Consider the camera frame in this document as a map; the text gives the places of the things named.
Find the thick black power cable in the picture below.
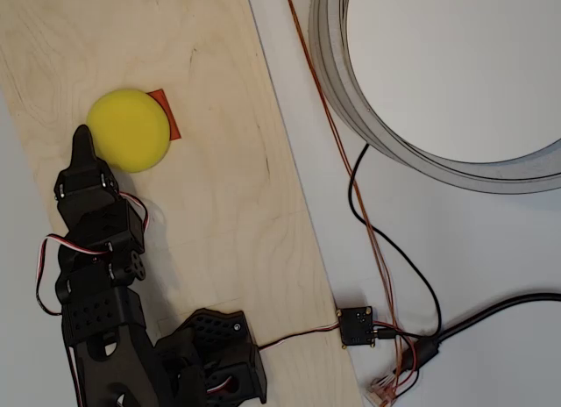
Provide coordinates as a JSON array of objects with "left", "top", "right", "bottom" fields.
[{"left": 392, "top": 292, "right": 561, "bottom": 378}]

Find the red paper square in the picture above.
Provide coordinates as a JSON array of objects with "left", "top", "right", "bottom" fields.
[{"left": 146, "top": 89, "right": 181, "bottom": 141}]

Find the orange twin wire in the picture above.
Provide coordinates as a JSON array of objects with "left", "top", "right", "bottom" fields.
[{"left": 283, "top": 0, "right": 411, "bottom": 397}]

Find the yellow round foam disc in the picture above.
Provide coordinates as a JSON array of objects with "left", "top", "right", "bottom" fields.
[{"left": 86, "top": 89, "right": 171, "bottom": 175}]

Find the grey round lamp shade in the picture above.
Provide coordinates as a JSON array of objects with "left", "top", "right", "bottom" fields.
[{"left": 309, "top": 0, "right": 561, "bottom": 194}]

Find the light plywood board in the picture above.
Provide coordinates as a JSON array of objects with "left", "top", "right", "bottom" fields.
[{"left": 0, "top": 0, "right": 365, "bottom": 407}]

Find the clear plastic wire connector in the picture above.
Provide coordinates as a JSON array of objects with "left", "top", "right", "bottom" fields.
[{"left": 365, "top": 374, "right": 399, "bottom": 407}]

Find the thin black cable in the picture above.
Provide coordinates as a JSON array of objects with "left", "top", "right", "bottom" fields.
[{"left": 348, "top": 143, "right": 442, "bottom": 339}]

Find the small black control board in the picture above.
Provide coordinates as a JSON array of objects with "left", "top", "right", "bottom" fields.
[{"left": 336, "top": 305, "right": 376, "bottom": 350}]

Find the black lattice robot base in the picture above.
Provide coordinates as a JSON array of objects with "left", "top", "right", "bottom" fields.
[{"left": 155, "top": 308, "right": 268, "bottom": 406}]

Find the white red black servo cable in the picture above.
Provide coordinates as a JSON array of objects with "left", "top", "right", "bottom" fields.
[
  {"left": 35, "top": 233, "right": 111, "bottom": 317},
  {"left": 117, "top": 190, "right": 153, "bottom": 233},
  {"left": 257, "top": 321, "right": 343, "bottom": 351}
]

